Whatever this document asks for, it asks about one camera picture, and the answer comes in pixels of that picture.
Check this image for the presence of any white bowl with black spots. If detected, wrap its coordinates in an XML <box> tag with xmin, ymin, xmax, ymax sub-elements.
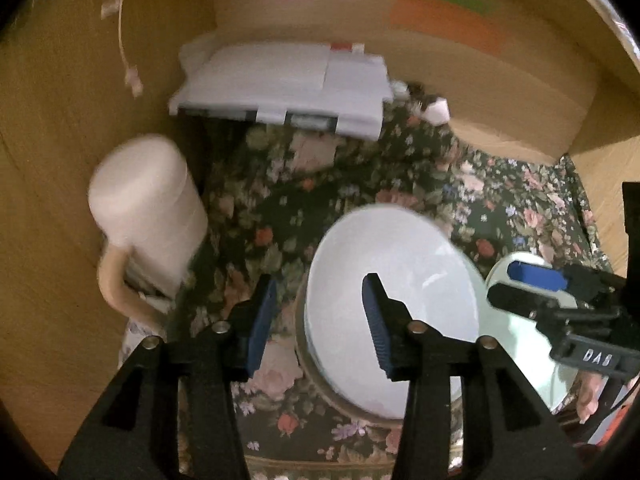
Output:
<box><xmin>305</xmin><ymin>205</ymin><xmax>488</xmax><ymax>421</ymax></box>

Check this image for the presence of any pale pink cylindrical bottle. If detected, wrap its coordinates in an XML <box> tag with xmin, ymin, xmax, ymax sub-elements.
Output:
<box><xmin>87</xmin><ymin>132</ymin><xmax>210</xmax><ymax>311</ymax></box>

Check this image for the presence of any dark floral tablecloth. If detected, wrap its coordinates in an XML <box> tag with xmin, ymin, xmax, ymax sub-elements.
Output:
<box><xmin>117</xmin><ymin>95</ymin><xmax>613</xmax><ymax>480</ymax></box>

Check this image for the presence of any white card with clip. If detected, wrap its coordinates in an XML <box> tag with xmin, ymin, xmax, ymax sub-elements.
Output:
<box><xmin>424</xmin><ymin>97</ymin><xmax>451</xmax><ymax>126</ymax></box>

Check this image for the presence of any orange sticky note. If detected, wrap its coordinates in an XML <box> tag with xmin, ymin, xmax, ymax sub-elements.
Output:
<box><xmin>390</xmin><ymin>0</ymin><xmax>506</xmax><ymax>56</ymax></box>

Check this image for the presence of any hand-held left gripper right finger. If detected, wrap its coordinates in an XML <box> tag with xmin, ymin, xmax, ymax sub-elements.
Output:
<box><xmin>361</xmin><ymin>272</ymin><xmax>583</xmax><ymax>480</ymax></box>

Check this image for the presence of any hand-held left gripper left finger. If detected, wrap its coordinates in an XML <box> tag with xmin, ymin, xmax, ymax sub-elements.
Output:
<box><xmin>57</xmin><ymin>274</ymin><xmax>280</xmax><ymax>480</ymax></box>

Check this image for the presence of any stack of white papers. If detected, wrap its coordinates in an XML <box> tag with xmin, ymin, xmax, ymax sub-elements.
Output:
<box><xmin>167</xmin><ymin>40</ymin><xmax>396</xmax><ymax>141</ymax></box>

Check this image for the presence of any mint green plate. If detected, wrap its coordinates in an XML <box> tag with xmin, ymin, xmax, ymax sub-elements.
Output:
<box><xmin>484</xmin><ymin>252</ymin><xmax>576</xmax><ymax>413</ymax></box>

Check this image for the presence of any pink bowl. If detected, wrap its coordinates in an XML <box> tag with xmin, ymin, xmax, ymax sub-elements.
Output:
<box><xmin>294</xmin><ymin>270</ymin><xmax>466</xmax><ymax>431</ymax></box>

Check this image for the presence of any person's right hand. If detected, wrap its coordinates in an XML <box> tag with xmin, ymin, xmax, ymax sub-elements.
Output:
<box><xmin>575</xmin><ymin>376</ymin><xmax>607</xmax><ymax>424</ymax></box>

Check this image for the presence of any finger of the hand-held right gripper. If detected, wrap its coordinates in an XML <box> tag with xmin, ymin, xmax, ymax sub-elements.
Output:
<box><xmin>506</xmin><ymin>259</ymin><xmax>627</xmax><ymax>302</ymax></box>
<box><xmin>487</xmin><ymin>281</ymin><xmax>577</xmax><ymax>329</ymax></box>

